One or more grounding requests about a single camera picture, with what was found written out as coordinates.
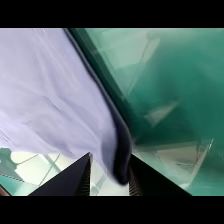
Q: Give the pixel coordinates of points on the lavender blue shirt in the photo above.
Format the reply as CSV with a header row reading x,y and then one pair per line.
x,y
50,90

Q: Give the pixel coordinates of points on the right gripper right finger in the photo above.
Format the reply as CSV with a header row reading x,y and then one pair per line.
x,y
153,183

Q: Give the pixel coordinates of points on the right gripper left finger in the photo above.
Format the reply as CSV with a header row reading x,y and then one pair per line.
x,y
71,181

